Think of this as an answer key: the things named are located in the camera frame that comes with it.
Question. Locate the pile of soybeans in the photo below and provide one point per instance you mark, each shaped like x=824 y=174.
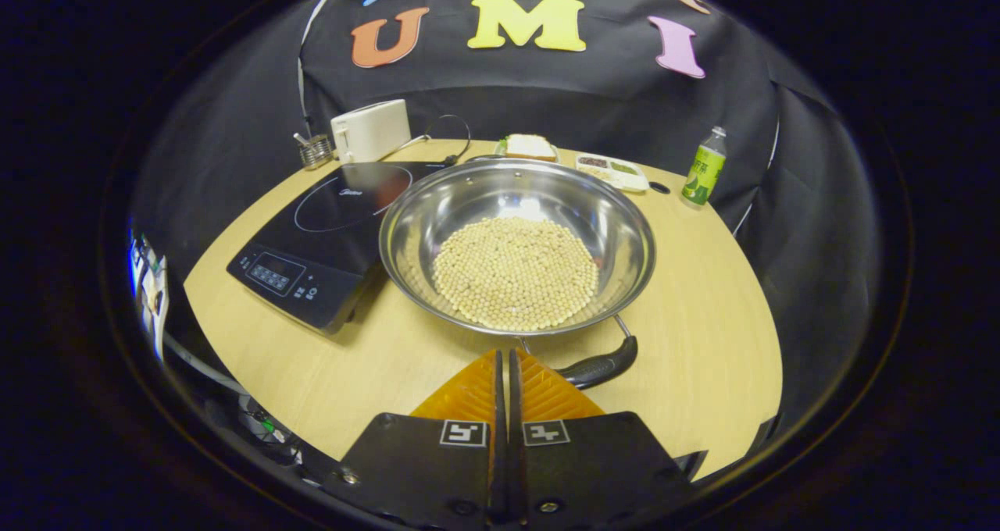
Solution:
x=516 y=273

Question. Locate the white rectangular plate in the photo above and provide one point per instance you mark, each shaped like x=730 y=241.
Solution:
x=500 y=153

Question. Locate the white divided dish with beans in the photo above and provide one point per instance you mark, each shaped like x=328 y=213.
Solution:
x=613 y=172

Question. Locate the green drink bottle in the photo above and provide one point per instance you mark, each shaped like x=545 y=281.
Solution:
x=703 y=172

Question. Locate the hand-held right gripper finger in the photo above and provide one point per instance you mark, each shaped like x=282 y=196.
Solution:
x=498 y=394
x=514 y=394

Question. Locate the sandwich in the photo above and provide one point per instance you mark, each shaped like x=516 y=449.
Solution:
x=530 y=145

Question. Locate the black induction cooktop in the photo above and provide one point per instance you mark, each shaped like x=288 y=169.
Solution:
x=328 y=234

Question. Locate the black table grommet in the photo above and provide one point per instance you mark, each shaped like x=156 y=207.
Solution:
x=660 y=187

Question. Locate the stainless steel pot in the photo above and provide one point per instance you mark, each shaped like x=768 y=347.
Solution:
x=617 y=234

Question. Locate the white toaster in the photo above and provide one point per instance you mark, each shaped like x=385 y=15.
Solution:
x=375 y=129

